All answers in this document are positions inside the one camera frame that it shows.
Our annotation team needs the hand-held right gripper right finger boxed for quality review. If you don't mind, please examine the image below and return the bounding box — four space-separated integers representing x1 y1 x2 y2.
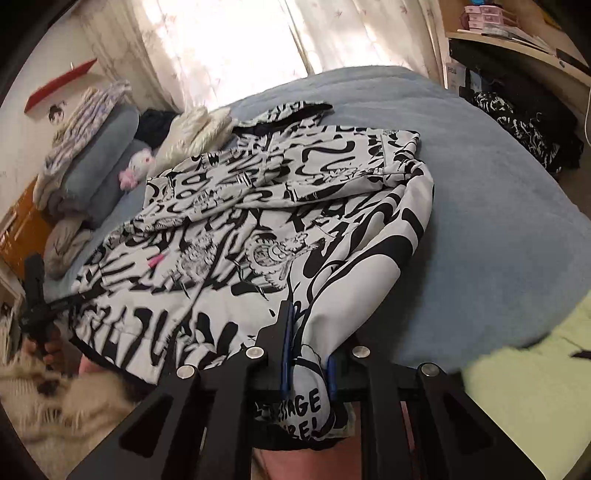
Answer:
323 344 532 480

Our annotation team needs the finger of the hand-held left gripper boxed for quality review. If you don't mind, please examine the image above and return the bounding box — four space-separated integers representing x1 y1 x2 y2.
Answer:
46 293 109 315

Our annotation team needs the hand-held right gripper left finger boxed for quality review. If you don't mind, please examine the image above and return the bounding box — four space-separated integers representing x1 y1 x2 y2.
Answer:
67 300 296 480

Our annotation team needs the black white printed hooded jacket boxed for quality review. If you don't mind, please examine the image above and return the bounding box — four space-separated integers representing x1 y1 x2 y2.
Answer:
69 100 435 450

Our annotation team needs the black clothes heap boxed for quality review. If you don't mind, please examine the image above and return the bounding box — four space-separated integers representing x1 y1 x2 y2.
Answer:
136 110 178 148

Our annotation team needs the person's left hand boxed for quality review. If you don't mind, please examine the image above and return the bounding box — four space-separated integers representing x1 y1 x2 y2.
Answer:
25 325 81 372

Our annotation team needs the beige cloth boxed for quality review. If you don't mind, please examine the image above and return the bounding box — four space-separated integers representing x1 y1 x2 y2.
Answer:
44 217 93 280

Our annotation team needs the orange wooden cabinet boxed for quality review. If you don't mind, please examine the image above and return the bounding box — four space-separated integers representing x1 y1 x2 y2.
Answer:
0 178 51 278

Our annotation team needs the person's leg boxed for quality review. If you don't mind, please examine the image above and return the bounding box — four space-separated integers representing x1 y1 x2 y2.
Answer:
256 401 365 480

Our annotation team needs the grey blue pillow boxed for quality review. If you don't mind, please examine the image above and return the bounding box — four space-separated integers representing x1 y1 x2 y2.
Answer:
85 138 151 229
65 107 140 204

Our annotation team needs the pink white cat plush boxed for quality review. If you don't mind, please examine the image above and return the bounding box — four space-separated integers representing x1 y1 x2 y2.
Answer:
119 150 155 191

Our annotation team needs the pale green cloth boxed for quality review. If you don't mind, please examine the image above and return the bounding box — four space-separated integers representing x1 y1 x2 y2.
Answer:
462 295 591 480

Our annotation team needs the bed with blue sheet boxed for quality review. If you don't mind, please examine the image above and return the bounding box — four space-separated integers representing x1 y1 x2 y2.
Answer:
41 65 591 365

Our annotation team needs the white leaf print curtain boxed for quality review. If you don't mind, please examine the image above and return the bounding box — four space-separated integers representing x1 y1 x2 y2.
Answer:
286 0 444 88
88 0 310 112

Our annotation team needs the black white patterned hanging garment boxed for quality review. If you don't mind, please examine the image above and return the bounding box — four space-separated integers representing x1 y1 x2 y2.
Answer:
471 90 585 174

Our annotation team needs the white printed box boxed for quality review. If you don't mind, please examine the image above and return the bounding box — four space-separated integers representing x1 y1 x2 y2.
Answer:
443 62 467 90

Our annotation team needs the stack of papers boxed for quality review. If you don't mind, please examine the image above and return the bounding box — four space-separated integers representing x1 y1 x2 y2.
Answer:
480 25 555 54

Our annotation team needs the stack of pink boxes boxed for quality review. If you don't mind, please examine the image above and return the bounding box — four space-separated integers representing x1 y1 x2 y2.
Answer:
464 4 506 31

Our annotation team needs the wooden shelf desk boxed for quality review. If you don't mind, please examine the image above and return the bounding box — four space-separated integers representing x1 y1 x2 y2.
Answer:
434 0 591 121

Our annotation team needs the red wall shelf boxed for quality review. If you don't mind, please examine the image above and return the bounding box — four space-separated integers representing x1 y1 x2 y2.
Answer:
25 58 99 113

